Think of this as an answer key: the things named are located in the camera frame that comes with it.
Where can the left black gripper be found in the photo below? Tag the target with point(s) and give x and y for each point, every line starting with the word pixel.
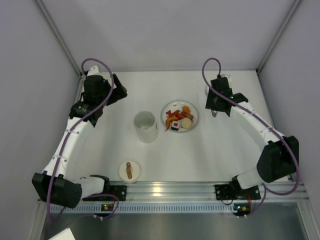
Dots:
pixel 117 88

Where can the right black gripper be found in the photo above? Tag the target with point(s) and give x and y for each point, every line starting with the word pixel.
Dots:
pixel 212 104

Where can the brown bacon strip toy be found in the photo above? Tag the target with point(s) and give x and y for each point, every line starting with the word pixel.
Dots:
pixel 187 115

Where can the orange fried piece toy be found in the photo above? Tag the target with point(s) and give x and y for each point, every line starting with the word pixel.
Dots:
pixel 186 109

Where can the beige round bun toy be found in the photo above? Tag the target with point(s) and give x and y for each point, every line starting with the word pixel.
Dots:
pixel 186 123

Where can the sushi roll toy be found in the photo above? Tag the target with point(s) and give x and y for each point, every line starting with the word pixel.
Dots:
pixel 175 125

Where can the metal serving tongs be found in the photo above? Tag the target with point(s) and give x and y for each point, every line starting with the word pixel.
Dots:
pixel 214 113

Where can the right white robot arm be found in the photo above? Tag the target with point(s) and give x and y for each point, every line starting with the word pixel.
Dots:
pixel 279 154

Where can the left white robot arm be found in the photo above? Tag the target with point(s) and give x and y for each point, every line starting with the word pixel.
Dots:
pixel 58 183

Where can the white cylindrical lunch container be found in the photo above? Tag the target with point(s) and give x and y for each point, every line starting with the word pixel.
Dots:
pixel 146 127

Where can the white plate with blue rim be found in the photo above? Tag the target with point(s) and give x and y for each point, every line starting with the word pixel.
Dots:
pixel 176 111

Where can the red pepper piece toy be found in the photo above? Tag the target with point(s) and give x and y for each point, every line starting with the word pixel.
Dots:
pixel 168 112

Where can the white paper sheet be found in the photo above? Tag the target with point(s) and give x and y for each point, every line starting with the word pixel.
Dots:
pixel 66 234

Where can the white lid with wooden handle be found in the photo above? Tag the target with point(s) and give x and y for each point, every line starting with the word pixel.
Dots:
pixel 129 172

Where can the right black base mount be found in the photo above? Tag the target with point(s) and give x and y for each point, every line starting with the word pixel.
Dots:
pixel 225 192

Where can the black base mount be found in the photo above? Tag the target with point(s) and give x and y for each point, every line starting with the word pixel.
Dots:
pixel 119 191
pixel 225 192

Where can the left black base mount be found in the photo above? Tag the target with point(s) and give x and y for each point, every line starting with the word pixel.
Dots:
pixel 119 191

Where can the aluminium mounting rail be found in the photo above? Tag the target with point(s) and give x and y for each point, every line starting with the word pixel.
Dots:
pixel 191 192

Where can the slotted grey cable duct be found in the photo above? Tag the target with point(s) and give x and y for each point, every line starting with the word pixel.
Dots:
pixel 145 208

